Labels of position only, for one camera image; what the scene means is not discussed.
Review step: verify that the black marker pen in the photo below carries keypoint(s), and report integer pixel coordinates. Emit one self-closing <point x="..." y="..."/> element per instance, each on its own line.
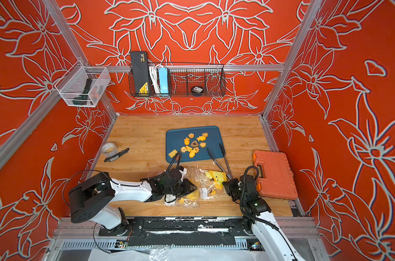
<point x="116" y="156"/>

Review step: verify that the yellow square cookie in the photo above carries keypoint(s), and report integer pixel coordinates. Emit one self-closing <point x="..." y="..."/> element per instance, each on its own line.
<point x="173" y="153"/>

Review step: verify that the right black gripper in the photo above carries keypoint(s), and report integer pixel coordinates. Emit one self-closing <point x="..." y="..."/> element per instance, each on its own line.
<point x="229" y="186"/>

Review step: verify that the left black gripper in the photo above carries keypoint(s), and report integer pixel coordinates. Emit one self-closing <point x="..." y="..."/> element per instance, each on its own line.
<point x="188" y="187"/>

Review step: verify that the clear tape roll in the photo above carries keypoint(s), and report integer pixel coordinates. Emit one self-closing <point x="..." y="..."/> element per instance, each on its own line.
<point x="109" y="149"/>

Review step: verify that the orange plastic tool case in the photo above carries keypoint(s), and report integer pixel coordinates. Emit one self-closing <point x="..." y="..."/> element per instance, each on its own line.
<point x="276" y="179"/>

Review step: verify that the clear bag yellow dog print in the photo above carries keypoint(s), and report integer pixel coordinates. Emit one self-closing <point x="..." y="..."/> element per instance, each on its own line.
<point x="210" y="183"/>

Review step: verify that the black mounting base rail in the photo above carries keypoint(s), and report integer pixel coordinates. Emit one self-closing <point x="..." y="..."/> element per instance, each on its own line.
<point x="234" y="226"/>

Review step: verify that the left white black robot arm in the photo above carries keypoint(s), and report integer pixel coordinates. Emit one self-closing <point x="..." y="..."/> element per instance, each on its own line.
<point x="90" y="200"/>

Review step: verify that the small black round device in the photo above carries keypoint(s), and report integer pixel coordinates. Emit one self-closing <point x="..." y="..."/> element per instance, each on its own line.
<point x="197" y="91"/>

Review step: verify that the teal plastic tray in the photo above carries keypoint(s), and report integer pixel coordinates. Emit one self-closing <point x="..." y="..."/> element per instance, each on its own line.
<point x="175" y="141"/>

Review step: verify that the brown heart ring cookie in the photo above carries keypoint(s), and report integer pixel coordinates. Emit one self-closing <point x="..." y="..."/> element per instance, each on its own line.
<point x="194" y="143"/>

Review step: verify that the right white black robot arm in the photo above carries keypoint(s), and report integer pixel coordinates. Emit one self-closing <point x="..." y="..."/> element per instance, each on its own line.
<point x="258" y="218"/>

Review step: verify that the black box yellow label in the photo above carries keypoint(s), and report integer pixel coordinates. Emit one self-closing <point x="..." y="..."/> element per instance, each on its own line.
<point x="140" y="71"/>

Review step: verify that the dark green tool handle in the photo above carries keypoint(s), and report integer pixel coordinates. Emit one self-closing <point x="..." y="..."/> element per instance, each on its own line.
<point x="83" y="98"/>

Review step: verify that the black wire wall basket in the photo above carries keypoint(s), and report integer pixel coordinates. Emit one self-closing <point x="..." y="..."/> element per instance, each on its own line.
<point x="182" y="77"/>

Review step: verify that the orange cookie bottom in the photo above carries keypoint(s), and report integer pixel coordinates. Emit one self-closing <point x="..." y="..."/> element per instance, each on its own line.
<point x="193" y="152"/>

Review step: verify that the clear acrylic wall bin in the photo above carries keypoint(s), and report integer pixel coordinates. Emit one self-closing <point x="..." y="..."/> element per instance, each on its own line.
<point x="71" y="84"/>

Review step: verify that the light blue box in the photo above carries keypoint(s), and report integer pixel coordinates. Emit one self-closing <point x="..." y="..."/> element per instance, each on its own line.
<point x="163" y="81"/>

